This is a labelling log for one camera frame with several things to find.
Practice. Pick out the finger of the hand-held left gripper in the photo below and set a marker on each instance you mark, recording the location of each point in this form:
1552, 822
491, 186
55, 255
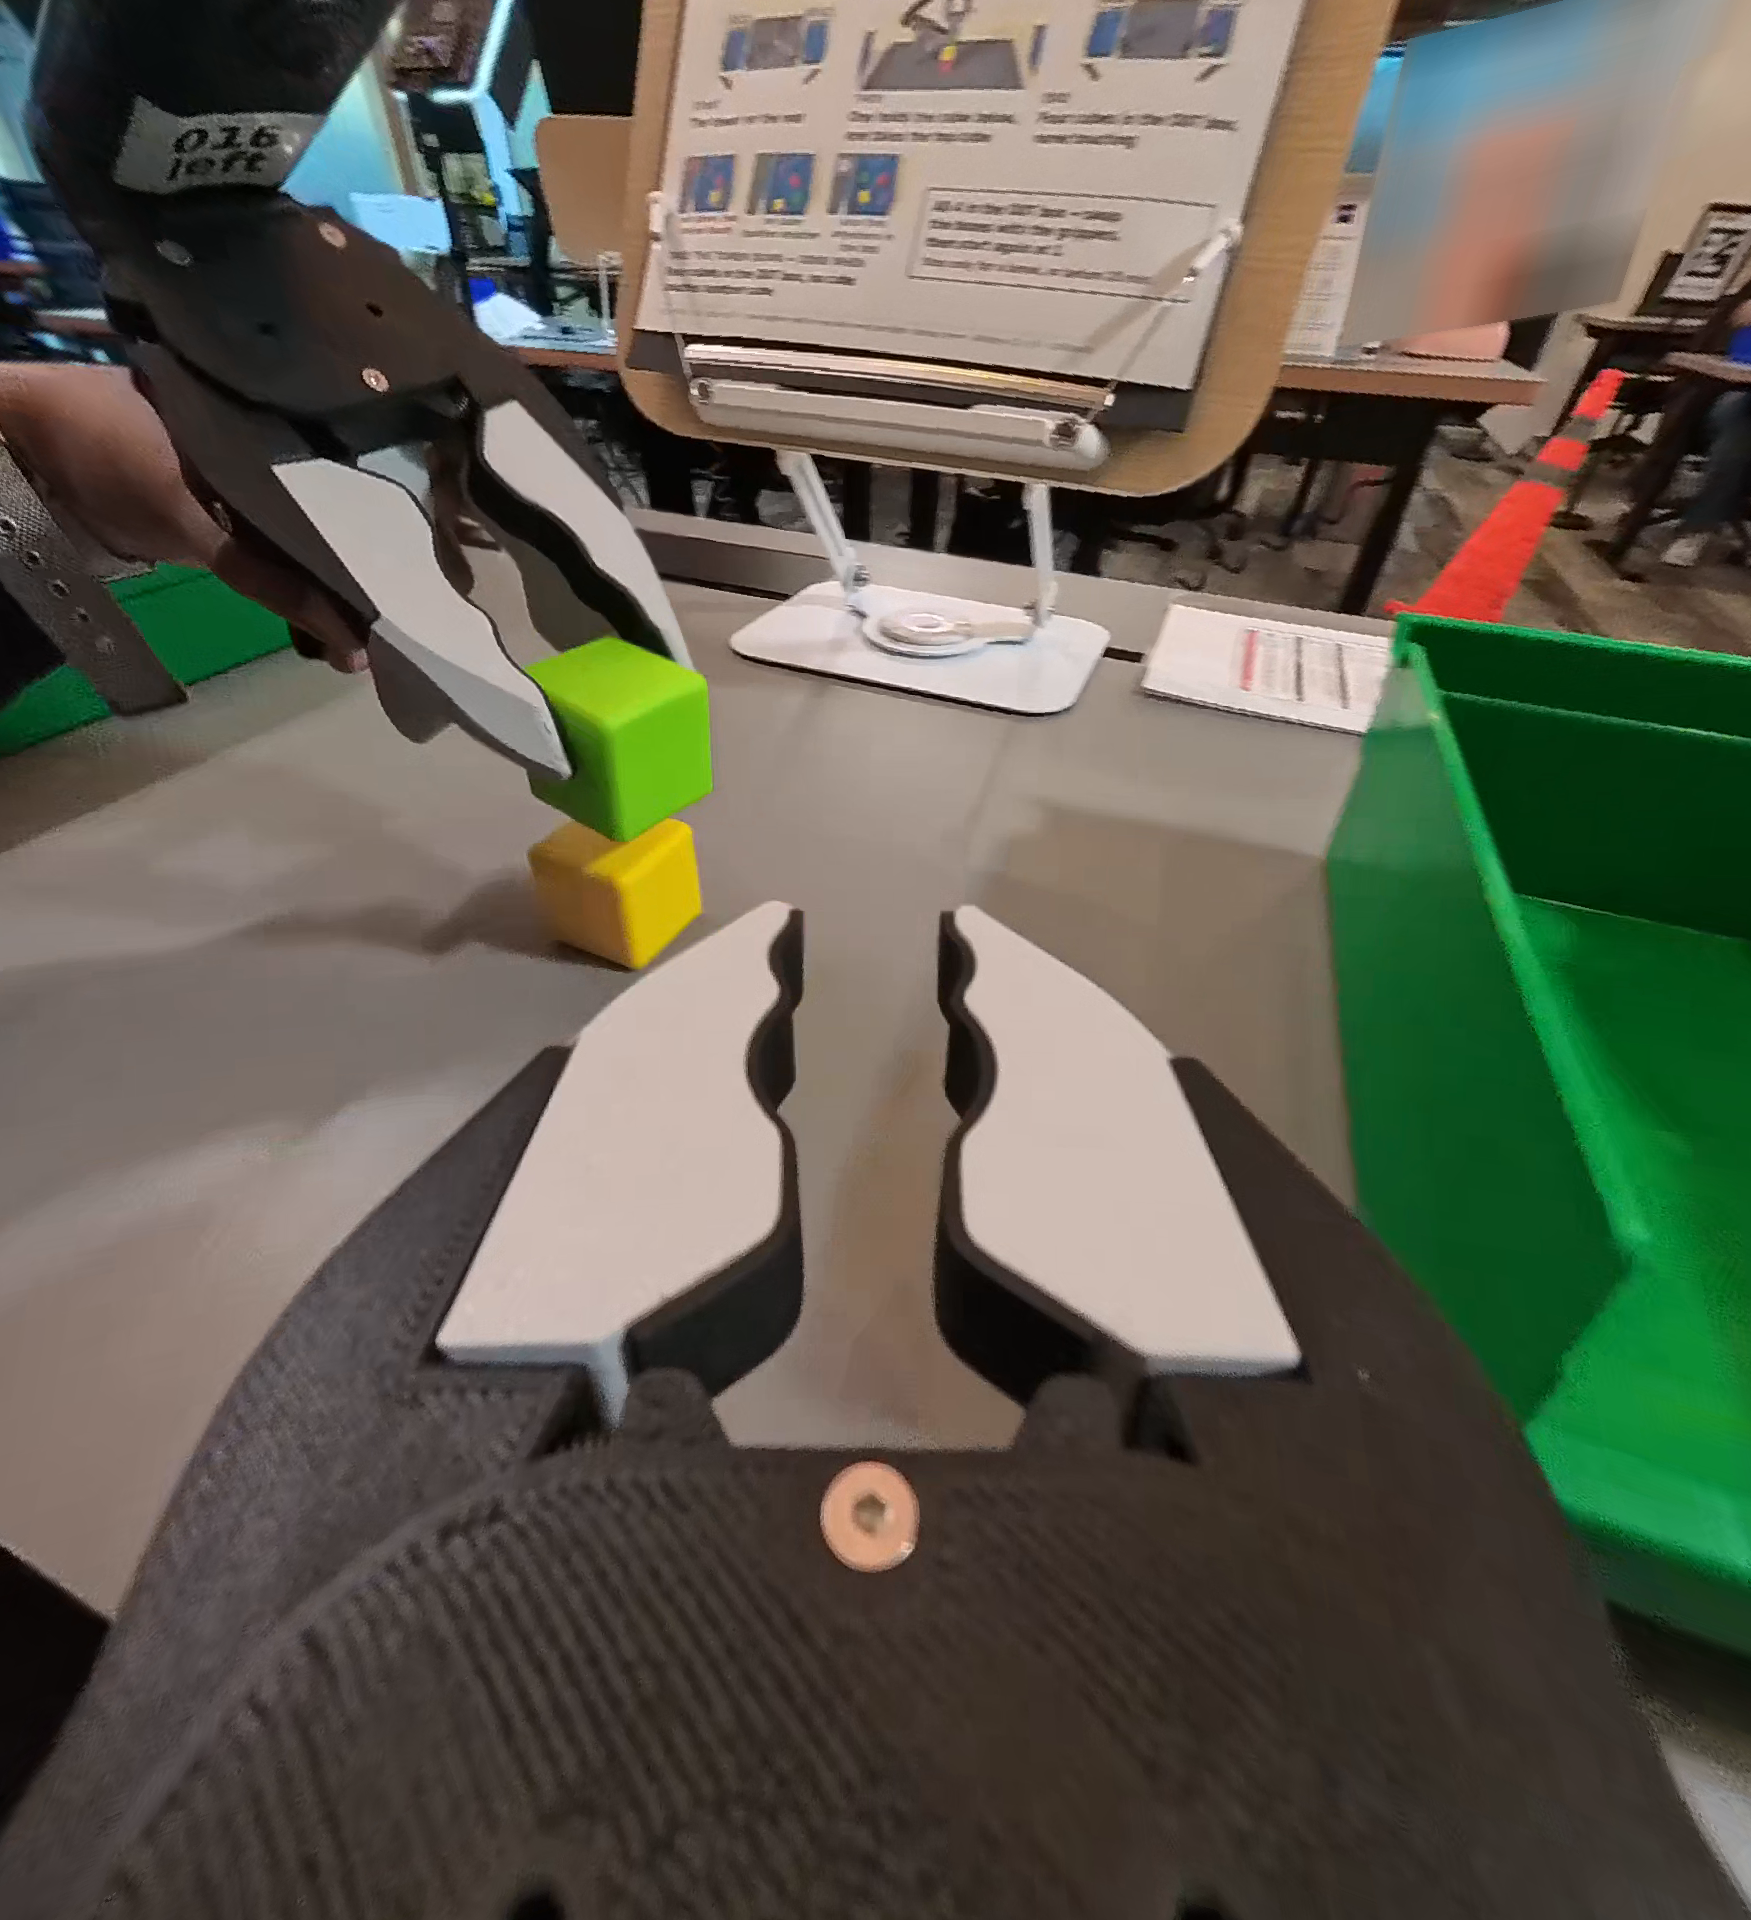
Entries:
583, 503
395, 584

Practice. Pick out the lime green cube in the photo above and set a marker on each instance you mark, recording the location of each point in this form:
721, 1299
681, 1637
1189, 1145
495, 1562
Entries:
637, 742

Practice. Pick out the printed instruction sheet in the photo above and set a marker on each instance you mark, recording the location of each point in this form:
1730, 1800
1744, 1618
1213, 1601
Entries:
967, 224

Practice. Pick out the green plastic bin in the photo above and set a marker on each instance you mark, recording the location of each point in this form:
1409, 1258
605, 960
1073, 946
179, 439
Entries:
215, 631
1640, 1050

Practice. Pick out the person's left hand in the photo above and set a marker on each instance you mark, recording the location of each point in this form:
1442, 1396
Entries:
111, 464

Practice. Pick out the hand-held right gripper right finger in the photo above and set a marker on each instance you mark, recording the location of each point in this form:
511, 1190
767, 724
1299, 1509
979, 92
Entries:
1117, 1185

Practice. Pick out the background office desk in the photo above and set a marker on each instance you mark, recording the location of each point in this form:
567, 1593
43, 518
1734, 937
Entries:
1417, 383

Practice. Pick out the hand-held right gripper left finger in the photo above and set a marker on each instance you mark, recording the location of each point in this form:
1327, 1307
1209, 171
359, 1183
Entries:
637, 1170

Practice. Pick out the black white marker sign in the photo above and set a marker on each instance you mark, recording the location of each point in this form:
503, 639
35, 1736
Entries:
1724, 255

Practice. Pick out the yellow cube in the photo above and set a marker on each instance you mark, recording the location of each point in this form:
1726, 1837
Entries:
621, 901

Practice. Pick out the laminated paper sheet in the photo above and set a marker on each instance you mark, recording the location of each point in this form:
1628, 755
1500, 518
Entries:
1267, 669

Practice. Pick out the grey desk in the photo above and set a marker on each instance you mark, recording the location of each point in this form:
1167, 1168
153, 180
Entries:
1117, 841

